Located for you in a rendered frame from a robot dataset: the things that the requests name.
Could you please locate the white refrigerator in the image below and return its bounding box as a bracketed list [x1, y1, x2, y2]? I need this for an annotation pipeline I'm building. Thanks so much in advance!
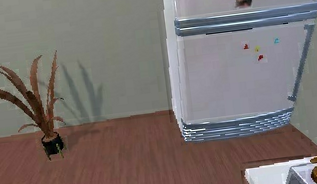
[158, 0, 317, 146]

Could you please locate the white kitchen counter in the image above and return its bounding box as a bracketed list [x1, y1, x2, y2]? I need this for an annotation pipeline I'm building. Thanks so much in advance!
[238, 153, 317, 184]

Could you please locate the brown house plant black pot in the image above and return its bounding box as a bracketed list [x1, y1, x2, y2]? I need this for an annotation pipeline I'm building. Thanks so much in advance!
[0, 50, 72, 168]

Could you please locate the grey long fridge handle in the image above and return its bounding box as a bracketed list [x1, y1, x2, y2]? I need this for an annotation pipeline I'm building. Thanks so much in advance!
[279, 23, 317, 103]

